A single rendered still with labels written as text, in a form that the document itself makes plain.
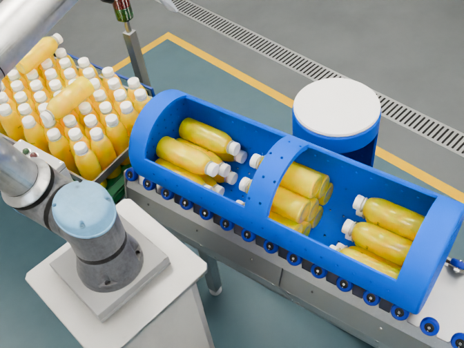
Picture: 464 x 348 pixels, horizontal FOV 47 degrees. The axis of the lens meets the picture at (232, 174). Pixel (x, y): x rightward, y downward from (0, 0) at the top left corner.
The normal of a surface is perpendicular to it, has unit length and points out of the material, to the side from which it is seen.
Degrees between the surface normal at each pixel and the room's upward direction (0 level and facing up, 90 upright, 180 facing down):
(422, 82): 0
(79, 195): 6
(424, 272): 51
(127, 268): 70
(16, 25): 59
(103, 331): 0
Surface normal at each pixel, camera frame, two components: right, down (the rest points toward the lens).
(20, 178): 0.75, 0.45
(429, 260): -0.43, -0.11
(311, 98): -0.10, -0.66
